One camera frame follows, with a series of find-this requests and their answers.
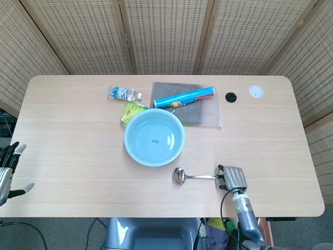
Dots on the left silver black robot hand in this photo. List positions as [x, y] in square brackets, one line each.
[4, 179]

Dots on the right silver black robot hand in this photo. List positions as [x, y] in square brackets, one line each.
[234, 177]

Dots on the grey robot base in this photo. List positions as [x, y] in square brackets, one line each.
[156, 234]

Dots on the light blue plastic bowl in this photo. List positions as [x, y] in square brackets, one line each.
[154, 138]

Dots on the clear plastic water bottle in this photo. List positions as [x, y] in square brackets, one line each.
[122, 93]

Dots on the pile of coloured clothes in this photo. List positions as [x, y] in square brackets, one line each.
[216, 231]

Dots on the brown wooden box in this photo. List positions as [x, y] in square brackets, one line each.
[268, 231]

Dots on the grey mesh sheet in plastic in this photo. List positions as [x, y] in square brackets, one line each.
[200, 112]

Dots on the black desk grommet hole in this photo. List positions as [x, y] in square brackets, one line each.
[231, 97]

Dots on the white desk grommet cap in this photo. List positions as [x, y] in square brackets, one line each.
[256, 91]

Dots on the blue cling film roll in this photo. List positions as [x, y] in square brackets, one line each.
[182, 98]

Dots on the yellow green snack pouch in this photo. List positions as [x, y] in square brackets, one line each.
[130, 112]

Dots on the woven bamboo folding screen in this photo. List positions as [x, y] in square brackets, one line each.
[166, 36]

